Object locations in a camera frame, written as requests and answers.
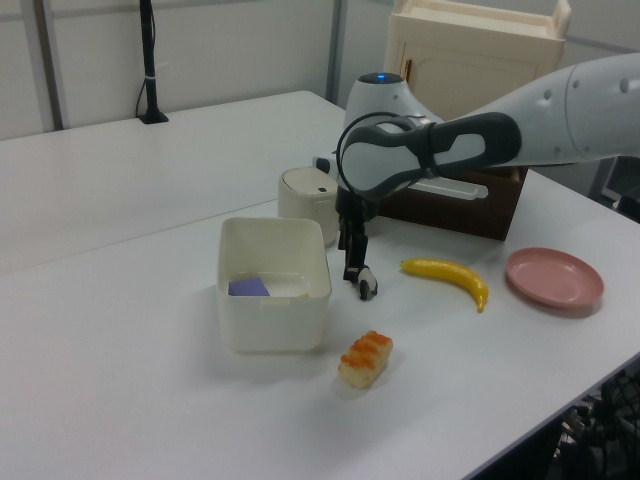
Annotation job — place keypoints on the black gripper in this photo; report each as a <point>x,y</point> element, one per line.
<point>356,207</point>

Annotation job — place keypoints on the cream plastic box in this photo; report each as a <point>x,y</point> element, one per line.
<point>280,315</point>

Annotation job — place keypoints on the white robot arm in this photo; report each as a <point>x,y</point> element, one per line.
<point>575,115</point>

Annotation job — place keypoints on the small panda figurine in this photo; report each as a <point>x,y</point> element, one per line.
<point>369,286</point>

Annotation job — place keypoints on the cream lidded bin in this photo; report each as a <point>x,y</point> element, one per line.
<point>305,200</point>

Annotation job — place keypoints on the brown wooden drawer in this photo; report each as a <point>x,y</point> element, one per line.
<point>450,212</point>

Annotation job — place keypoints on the yellow toy banana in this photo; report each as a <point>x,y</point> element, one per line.
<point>455,275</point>

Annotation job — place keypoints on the purple foam cube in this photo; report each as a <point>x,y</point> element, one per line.
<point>247,288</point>

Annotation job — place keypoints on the toy bread loaf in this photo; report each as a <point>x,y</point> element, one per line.
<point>365,360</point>

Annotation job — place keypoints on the pink plastic plate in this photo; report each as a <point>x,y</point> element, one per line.
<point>555,280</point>

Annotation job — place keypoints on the cream wooden cabinet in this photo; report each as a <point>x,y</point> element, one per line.
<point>470,65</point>

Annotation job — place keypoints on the black pole stand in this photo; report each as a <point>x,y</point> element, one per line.
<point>148,60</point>

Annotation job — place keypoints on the black mesh chair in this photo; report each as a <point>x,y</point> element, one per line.
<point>610,425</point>

